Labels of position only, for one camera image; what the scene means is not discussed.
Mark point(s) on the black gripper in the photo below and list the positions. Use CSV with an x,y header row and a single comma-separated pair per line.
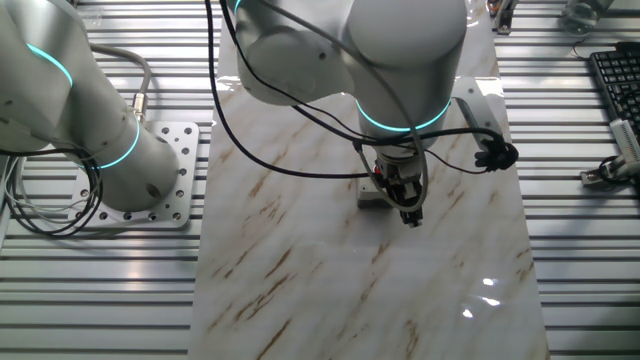
x,y
400,175

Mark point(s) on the red push button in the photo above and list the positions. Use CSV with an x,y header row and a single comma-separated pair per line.
x,y
378,170

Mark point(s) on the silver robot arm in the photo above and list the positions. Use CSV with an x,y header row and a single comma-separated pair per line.
x,y
400,50

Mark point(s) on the grey button box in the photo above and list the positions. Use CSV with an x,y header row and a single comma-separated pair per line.
x,y
367,197

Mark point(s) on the marble pattern mat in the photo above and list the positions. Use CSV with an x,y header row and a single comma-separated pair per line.
x,y
300,275

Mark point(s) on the black keyboard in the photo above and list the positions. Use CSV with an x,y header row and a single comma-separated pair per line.
x,y
620,75

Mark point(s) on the clear glass bottle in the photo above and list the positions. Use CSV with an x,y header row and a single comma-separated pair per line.
x,y
580,17

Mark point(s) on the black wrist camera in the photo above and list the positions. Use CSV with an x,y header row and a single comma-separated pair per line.
x,y
497,156

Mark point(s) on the silver camera mount bracket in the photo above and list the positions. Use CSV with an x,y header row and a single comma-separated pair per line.
x,y
480,100

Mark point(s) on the metal clamp bracket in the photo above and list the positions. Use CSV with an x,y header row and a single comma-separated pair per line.
x,y
505,17

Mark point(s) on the silver camera on mount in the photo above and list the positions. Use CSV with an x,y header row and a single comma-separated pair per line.
x,y
625,140

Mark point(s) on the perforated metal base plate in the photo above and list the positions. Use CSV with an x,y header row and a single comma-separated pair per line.
x,y
186,150

